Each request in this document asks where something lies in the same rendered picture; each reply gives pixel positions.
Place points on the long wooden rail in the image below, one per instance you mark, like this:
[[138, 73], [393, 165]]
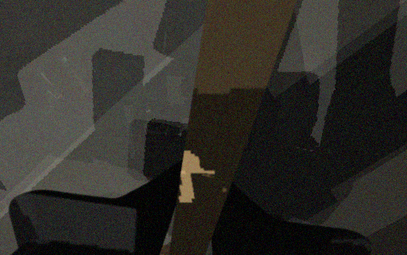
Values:
[[240, 42]]

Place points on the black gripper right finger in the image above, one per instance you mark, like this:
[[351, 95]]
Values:
[[244, 228]]

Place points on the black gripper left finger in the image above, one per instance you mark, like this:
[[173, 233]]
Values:
[[133, 224]]

